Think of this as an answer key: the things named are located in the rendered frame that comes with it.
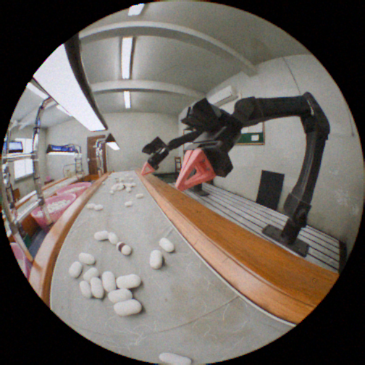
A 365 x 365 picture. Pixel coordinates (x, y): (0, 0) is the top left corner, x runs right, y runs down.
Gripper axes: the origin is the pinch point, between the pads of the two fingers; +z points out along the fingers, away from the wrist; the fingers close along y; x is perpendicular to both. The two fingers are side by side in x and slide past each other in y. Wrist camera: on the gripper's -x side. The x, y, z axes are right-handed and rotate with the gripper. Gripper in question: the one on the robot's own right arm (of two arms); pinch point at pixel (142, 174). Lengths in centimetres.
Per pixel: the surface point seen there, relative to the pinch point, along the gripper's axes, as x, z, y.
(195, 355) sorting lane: -1, 13, 66
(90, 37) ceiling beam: -202, -59, -35
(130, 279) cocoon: -3, 13, 52
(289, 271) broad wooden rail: 9, -1, 66
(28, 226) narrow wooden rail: -34, 53, 27
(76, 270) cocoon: -10, 21, 49
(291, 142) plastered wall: 93, -172, 46
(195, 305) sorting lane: 2, 9, 58
